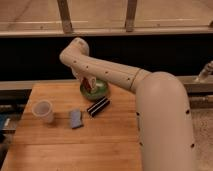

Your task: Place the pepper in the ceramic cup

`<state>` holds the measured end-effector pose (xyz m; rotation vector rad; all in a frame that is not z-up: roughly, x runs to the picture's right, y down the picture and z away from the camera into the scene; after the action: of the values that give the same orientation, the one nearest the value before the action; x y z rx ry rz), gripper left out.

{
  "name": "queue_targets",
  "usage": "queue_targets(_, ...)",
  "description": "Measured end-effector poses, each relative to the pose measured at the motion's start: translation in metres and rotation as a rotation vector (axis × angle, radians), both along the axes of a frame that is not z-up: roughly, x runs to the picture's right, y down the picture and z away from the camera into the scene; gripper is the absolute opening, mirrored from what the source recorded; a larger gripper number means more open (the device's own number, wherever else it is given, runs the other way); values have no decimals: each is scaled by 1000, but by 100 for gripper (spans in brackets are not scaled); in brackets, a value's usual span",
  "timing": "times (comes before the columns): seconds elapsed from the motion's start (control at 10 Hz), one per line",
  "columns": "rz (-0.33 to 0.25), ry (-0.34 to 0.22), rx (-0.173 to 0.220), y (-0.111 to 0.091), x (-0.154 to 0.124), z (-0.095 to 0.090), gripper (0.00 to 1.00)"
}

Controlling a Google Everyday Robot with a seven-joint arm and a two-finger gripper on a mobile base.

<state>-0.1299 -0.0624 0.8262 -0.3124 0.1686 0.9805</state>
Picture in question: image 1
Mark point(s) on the beige hose fitting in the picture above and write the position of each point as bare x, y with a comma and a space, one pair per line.
205, 72

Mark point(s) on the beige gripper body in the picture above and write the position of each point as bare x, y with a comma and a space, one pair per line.
91, 80

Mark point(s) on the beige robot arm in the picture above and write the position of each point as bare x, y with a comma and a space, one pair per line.
165, 123

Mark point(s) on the black striped box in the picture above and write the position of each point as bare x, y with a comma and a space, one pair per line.
98, 106

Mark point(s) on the white ceramic cup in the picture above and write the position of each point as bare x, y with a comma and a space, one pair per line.
43, 109

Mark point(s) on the blue sponge block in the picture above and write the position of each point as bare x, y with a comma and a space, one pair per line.
75, 119

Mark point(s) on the metal window rail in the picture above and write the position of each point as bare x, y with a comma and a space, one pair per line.
109, 32

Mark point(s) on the green bowl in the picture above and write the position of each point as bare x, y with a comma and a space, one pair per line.
100, 91

